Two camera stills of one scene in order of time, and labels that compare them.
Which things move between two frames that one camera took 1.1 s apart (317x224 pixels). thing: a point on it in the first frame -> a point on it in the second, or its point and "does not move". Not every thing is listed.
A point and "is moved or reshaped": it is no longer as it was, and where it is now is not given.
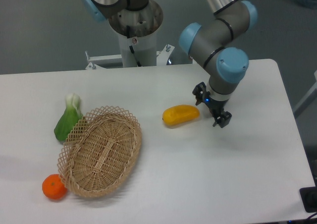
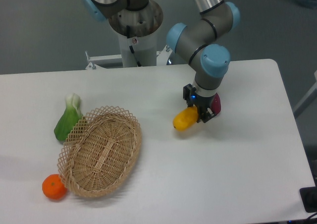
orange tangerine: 53,187 does not move
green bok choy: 70,117 does not move
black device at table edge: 308,196 does not move
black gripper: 216,106 -> 202,103
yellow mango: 180,114 is moved or reshaped
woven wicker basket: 100,151 does not move
